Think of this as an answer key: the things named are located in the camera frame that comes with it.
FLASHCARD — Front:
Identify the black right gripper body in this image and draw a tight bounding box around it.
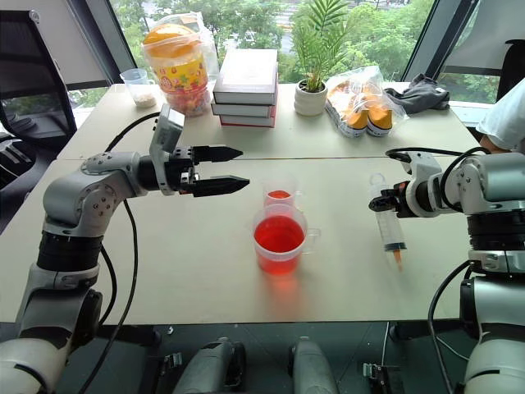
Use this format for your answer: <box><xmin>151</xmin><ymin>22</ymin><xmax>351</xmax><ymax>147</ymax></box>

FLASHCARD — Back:
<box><xmin>385</xmin><ymin>181</ymin><xmax>413</xmax><ymax>219</ymax></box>

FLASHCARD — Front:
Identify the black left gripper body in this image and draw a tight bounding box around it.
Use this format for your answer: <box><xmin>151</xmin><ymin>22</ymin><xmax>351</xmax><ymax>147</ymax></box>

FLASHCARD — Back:
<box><xmin>166</xmin><ymin>144</ymin><xmax>202</xmax><ymax>198</ymax></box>

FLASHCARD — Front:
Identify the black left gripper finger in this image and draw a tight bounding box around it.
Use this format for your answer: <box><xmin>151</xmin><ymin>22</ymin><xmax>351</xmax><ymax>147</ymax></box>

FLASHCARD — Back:
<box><xmin>192</xmin><ymin>145</ymin><xmax>244</xmax><ymax>164</ymax></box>
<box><xmin>190</xmin><ymin>175</ymin><xmax>251</xmax><ymax>199</ymax></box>

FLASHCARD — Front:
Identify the clear syringe with orange tip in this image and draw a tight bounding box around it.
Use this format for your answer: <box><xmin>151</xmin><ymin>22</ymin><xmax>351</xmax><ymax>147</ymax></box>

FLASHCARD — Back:
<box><xmin>367</xmin><ymin>172</ymin><xmax>408</xmax><ymax>273</ymax></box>

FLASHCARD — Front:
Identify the small cup of red liquid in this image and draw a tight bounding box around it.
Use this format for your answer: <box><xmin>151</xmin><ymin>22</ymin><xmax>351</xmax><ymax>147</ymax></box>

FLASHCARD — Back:
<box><xmin>262</xmin><ymin>174</ymin><xmax>304</xmax><ymax>211</ymax></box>

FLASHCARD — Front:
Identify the large cup of red liquid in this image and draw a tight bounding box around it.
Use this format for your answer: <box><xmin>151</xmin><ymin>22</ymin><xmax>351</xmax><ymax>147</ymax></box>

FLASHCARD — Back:
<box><xmin>252</xmin><ymin>204</ymin><xmax>322</xmax><ymax>276</ymax></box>

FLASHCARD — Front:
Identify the clear cup with white grains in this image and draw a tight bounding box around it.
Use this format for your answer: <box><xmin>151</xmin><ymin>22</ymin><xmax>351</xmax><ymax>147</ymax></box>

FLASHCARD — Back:
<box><xmin>119</xmin><ymin>68</ymin><xmax>159</xmax><ymax>109</ymax></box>

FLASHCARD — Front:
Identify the red-spined book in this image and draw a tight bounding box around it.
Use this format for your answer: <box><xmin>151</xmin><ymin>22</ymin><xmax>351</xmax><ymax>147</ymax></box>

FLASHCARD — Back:
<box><xmin>219</xmin><ymin>110</ymin><xmax>278</xmax><ymax>129</ymax></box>

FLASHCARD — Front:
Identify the dark-spined book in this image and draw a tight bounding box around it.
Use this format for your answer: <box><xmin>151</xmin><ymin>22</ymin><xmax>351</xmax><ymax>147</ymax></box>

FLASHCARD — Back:
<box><xmin>211</xmin><ymin>96</ymin><xmax>280</xmax><ymax>119</ymax></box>

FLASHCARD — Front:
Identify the orange canvas shoe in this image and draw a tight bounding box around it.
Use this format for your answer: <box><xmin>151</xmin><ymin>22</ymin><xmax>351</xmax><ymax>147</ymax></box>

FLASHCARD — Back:
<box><xmin>339</xmin><ymin>81</ymin><xmax>369</xmax><ymax>139</ymax></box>
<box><xmin>366</xmin><ymin>92</ymin><xmax>397</xmax><ymax>138</ymax></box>

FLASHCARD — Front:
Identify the thick white-covered book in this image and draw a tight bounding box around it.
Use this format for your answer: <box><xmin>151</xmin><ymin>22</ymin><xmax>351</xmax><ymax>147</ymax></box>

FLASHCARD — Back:
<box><xmin>212</xmin><ymin>48</ymin><xmax>280</xmax><ymax>106</ymax></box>

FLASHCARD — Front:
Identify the yellow snack jar orange lid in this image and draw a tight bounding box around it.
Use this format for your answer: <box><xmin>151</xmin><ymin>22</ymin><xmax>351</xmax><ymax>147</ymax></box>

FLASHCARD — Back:
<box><xmin>143</xmin><ymin>23</ymin><xmax>212</xmax><ymax>117</ymax></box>

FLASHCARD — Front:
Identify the dark grey cloth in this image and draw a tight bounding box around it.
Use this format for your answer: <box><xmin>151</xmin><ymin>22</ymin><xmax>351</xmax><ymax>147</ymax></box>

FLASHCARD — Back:
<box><xmin>383</xmin><ymin>73</ymin><xmax>451</xmax><ymax>112</ymax></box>

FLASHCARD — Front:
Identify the green palm in white pot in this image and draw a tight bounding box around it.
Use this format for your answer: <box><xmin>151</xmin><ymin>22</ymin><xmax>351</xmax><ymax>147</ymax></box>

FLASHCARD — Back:
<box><xmin>289</xmin><ymin>0</ymin><xmax>358</xmax><ymax>117</ymax></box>

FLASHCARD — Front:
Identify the clear plastic bag with shoes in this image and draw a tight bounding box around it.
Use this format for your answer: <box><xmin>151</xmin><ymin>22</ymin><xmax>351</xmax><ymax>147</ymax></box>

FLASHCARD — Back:
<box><xmin>325</xmin><ymin>65</ymin><xmax>411</xmax><ymax>139</ymax></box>

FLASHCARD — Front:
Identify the candy jar in bag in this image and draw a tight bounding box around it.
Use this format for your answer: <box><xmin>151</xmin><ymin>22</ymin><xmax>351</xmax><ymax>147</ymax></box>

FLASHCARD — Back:
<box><xmin>141</xmin><ymin>11</ymin><xmax>221</xmax><ymax>118</ymax></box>

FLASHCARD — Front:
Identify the person in white shirt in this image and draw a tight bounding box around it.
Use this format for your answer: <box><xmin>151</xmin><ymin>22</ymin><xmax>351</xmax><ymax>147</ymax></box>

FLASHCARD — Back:
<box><xmin>475</xmin><ymin>76</ymin><xmax>525</xmax><ymax>155</ymax></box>

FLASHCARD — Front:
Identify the black chair backrest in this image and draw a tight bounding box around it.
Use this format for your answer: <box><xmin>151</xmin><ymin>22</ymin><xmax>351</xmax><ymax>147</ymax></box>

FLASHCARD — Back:
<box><xmin>495</xmin><ymin>39</ymin><xmax>525</xmax><ymax>103</ymax></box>

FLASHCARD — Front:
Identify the grey rounded robot leg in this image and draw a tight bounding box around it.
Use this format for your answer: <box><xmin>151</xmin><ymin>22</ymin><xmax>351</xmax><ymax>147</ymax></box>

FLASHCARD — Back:
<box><xmin>288</xmin><ymin>336</ymin><xmax>340</xmax><ymax>394</ymax></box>
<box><xmin>171</xmin><ymin>337</ymin><xmax>247</xmax><ymax>394</ymax></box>

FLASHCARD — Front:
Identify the black mesh office chair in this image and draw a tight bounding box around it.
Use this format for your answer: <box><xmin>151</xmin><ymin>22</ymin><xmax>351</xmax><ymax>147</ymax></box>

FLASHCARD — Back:
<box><xmin>0</xmin><ymin>10</ymin><xmax>79</xmax><ymax>190</ymax></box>

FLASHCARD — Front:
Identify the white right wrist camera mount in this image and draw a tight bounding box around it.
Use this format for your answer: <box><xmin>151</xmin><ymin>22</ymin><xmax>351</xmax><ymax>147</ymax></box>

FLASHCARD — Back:
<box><xmin>404</xmin><ymin>151</ymin><xmax>446</xmax><ymax>217</ymax></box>

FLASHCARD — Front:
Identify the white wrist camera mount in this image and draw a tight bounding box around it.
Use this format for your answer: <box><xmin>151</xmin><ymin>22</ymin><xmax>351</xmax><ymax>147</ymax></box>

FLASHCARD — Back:
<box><xmin>404</xmin><ymin>151</ymin><xmax>446</xmax><ymax>217</ymax></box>
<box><xmin>148</xmin><ymin>103</ymin><xmax>186</xmax><ymax>196</ymax></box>

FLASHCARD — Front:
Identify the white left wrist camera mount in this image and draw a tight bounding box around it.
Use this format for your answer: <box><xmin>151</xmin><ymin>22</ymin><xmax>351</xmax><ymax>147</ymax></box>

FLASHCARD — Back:
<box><xmin>148</xmin><ymin>103</ymin><xmax>186</xmax><ymax>196</ymax></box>

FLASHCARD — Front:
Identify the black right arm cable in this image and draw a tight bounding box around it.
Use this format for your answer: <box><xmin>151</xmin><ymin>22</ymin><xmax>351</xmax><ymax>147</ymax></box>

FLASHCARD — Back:
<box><xmin>385</xmin><ymin>146</ymin><xmax>493</xmax><ymax>394</ymax></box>

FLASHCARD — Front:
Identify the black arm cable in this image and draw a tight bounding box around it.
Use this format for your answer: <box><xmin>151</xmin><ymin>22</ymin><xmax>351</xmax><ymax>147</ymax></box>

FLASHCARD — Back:
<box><xmin>77</xmin><ymin>111</ymin><xmax>162</xmax><ymax>394</ymax></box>
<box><xmin>385</xmin><ymin>146</ymin><xmax>493</xmax><ymax>394</ymax></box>

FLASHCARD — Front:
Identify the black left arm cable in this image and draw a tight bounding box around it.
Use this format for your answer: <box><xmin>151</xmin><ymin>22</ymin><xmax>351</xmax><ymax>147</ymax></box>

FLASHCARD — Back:
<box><xmin>77</xmin><ymin>111</ymin><xmax>162</xmax><ymax>394</ymax></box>

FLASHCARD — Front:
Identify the dark window frame post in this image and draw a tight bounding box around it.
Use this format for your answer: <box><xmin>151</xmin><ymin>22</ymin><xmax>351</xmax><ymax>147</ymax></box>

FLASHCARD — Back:
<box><xmin>81</xmin><ymin>0</ymin><xmax>139</xmax><ymax>85</ymax></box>
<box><xmin>400</xmin><ymin>0</ymin><xmax>480</xmax><ymax>83</ymax></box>

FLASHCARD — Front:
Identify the small black bracket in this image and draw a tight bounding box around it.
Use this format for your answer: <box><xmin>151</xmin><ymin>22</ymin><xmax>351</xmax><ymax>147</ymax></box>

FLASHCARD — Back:
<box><xmin>157</xmin><ymin>351</ymin><xmax>184</xmax><ymax>377</ymax></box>
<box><xmin>363</xmin><ymin>361</ymin><xmax>405</xmax><ymax>394</ymax></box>

